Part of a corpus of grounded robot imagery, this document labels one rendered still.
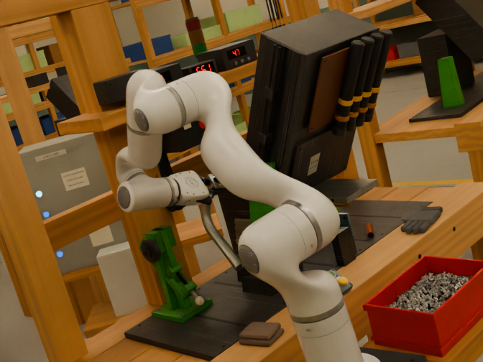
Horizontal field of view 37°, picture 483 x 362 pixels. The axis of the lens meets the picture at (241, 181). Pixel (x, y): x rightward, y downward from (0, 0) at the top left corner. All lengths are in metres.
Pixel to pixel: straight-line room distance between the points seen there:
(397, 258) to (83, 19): 1.18
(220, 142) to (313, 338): 0.45
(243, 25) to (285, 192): 7.01
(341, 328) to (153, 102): 0.62
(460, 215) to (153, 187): 1.09
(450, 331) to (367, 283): 0.34
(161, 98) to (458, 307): 0.92
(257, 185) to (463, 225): 1.19
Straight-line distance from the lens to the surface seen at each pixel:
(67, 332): 2.20
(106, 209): 2.33
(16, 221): 2.09
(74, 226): 2.28
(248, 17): 8.55
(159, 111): 1.55
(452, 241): 2.50
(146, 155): 1.84
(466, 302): 1.96
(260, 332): 1.91
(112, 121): 2.10
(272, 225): 1.43
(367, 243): 2.39
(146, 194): 1.96
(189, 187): 2.06
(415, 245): 2.32
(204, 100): 1.60
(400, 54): 11.48
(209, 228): 2.19
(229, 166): 1.51
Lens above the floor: 1.75
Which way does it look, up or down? 14 degrees down
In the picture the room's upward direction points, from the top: 15 degrees counter-clockwise
